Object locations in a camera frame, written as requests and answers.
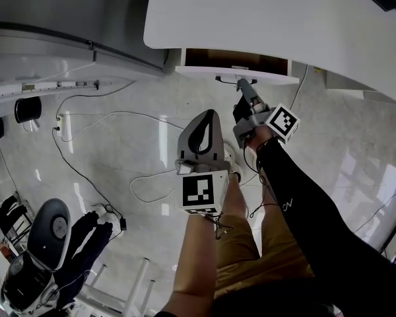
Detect black floor cable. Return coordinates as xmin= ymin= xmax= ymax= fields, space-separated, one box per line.
xmin=51 ymin=127 xmax=128 ymax=232

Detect white desk drawer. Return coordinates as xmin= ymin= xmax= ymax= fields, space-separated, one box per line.
xmin=174 ymin=47 xmax=300 ymax=86

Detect hand-held gripper cable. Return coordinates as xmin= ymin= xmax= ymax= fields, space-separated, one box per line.
xmin=242 ymin=137 xmax=284 ymax=219
xmin=204 ymin=211 xmax=235 ymax=241

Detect grey floor cable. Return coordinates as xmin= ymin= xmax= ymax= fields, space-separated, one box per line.
xmin=55 ymin=79 xmax=137 ymax=115

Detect right hand-held gripper cable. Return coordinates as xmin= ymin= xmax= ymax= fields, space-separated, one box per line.
xmin=242 ymin=137 xmax=284 ymax=219

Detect person's khaki shorts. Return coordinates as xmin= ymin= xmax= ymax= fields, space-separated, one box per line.
xmin=214 ymin=215 xmax=315 ymax=297

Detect left hand-held gripper cable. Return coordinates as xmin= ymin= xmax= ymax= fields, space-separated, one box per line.
xmin=204 ymin=211 xmax=235 ymax=241

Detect person's left leg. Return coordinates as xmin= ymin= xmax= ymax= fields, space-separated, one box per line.
xmin=224 ymin=172 xmax=251 ymax=220

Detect black swivel chair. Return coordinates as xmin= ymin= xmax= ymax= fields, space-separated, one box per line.
xmin=26 ymin=198 xmax=72 ymax=272

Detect thin black cable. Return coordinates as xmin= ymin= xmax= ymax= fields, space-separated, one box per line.
xmin=352 ymin=193 xmax=396 ymax=234

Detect black waste bin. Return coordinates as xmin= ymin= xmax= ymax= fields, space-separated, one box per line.
xmin=14 ymin=96 xmax=43 ymax=124

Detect white table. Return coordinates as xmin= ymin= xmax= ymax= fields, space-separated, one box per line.
xmin=75 ymin=258 xmax=158 ymax=317

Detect person's right hand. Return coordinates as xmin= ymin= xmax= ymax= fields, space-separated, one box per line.
xmin=246 ymin=125 xmax=280 ymax=152

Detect white floor cable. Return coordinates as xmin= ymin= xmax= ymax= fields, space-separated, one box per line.
xmin=61 ymin=110 xmax=185 ymax=143

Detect person's right forearm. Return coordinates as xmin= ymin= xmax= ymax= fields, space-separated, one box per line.
xmin=255 ymin=139 xmax=360 ymax=260

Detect white power strip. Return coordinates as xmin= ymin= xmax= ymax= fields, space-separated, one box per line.
xmin=54 ymin=112 xmax=65 ymax=137

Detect thin white cable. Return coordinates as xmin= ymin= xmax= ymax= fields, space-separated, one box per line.
xmin=288 ymin=63 xmax=310 ymax=112

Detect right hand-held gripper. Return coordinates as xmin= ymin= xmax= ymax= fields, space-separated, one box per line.
xmin=232 ymin=77 xmax=301 ymax=150

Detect person's left white shoe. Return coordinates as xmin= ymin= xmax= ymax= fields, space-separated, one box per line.
xmin=222 ymin=142 xmax=244 ymax=183

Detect person's black shirt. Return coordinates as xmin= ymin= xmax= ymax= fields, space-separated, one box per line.
xmin=153 ymin=275 xmax=396 ymax=317

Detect white desk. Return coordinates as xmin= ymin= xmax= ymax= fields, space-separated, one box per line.
xmin=143 ymin=0 xmax=396 ymax=107

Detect white looped cable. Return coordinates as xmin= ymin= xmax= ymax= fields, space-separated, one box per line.
xmin=129 ymin=173 xmax=181 ymax=204

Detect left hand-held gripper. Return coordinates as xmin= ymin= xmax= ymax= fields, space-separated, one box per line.
xmin=174 ymin=108 xmax=232 ymax=216

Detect person's leg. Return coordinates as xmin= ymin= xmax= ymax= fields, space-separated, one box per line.
xmin=260 ymin=176 xmax=285 ymax=225
xmin=224 ymin=172 xmax=251 ymax=220

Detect person's right leg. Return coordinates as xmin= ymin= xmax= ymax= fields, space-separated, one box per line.
xmin=260 ymin=176 xmax=285 ymax=225

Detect person's left forearm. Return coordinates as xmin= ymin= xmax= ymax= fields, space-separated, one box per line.
xmin=168 ymin=213 xmax=220 ymax=314

